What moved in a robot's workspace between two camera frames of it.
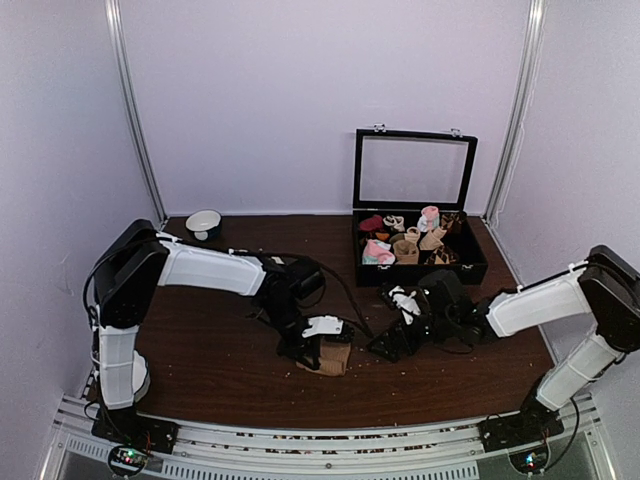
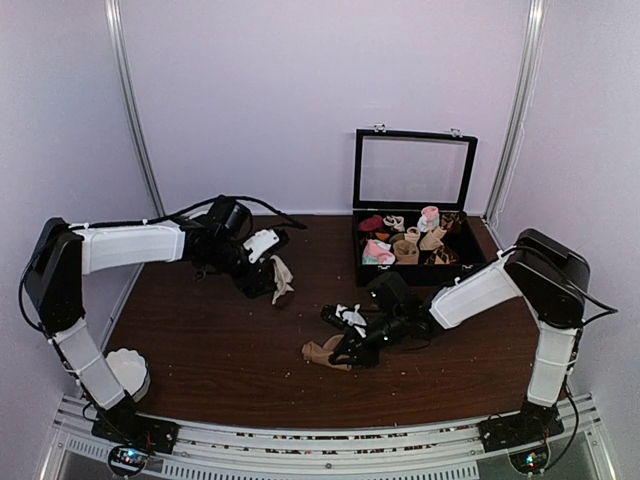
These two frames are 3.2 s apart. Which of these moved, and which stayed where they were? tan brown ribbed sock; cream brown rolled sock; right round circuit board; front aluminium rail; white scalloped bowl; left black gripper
Moved: tan brown ribbed sock; left black gripper
Stayed: cream brown rolled sock; right round circuit board; front aluminium rail; white scalloped bowl
